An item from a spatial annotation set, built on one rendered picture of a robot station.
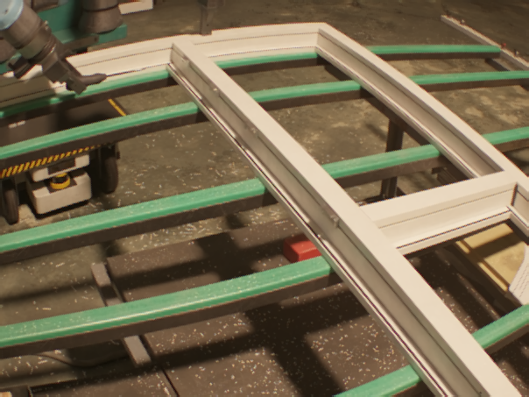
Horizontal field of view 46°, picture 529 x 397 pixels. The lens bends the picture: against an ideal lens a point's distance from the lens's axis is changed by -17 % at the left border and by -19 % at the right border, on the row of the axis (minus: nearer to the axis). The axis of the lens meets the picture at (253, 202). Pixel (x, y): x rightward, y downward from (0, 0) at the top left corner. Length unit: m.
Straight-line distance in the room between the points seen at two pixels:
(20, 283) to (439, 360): 1.81
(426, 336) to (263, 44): 1.12
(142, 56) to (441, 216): 0.89
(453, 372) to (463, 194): 0.42
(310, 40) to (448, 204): 0.87
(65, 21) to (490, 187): 1.90
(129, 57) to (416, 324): 1.07
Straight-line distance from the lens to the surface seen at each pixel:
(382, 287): 1.03
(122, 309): 1.02
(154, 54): 1.77
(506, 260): 1.62
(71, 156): 2.63
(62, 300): 2.38
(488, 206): 1.30
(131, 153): 3.16
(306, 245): 1.55
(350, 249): 1.09
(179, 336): 1.38
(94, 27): 2.58
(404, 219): 1.15
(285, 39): 1.90
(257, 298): 1.08
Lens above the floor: 1.55
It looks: 33 degrees down
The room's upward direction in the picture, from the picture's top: 3 degrees clockwise
